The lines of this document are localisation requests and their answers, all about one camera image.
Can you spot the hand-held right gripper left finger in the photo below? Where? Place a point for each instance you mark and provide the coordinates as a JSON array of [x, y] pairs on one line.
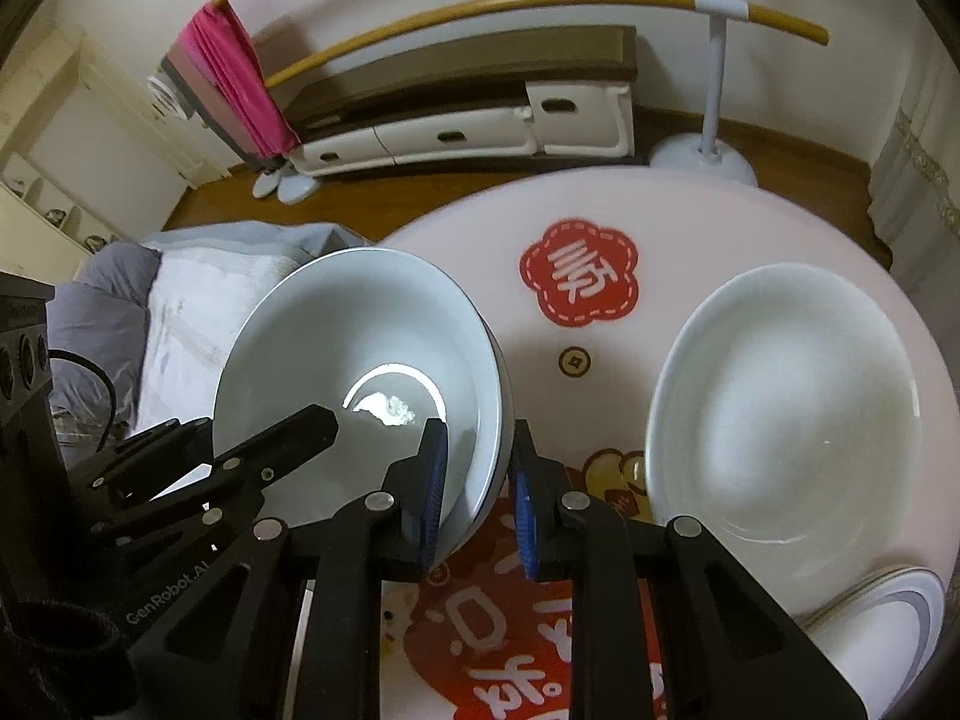
[[431, 517]]

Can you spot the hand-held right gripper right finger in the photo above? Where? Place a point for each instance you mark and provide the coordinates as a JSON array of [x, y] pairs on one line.
[[525, 517]]

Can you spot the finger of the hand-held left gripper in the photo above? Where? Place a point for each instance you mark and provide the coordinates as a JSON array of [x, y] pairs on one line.
[[150, 454], [292, 439]]

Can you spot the white bowl with grey band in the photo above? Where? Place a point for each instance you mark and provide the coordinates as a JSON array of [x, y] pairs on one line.
[[337, 330]]

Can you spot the grey rimmed white plate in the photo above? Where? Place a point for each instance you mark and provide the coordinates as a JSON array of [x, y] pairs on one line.
[[892, 615]]

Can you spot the white quilted blanket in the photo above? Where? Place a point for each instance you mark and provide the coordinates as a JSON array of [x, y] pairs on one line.
[[195, 300]]

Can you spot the grey bedding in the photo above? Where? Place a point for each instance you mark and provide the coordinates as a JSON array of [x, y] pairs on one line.
[[105, 292]]

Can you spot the white slipper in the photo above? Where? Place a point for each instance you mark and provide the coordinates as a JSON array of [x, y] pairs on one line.
[[264, 184], [297, 187]]

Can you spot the white low cabinet dark top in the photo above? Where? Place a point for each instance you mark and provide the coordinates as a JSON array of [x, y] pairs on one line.
[[450, 139]]

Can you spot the cream cabinet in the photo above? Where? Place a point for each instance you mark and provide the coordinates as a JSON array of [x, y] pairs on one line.
[[112, 112]]

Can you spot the grey cloth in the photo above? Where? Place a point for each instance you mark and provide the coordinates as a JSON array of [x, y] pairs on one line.
[[202, 97]]

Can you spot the pink cloth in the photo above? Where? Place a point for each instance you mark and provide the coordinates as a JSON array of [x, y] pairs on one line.
[[240, 75]]

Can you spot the white rack with wooden poles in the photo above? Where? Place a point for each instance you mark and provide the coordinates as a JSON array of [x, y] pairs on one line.
[[701, 157]]

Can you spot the white lace trimmed curtain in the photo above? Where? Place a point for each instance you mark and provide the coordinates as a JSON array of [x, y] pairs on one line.
[[919, 165]]

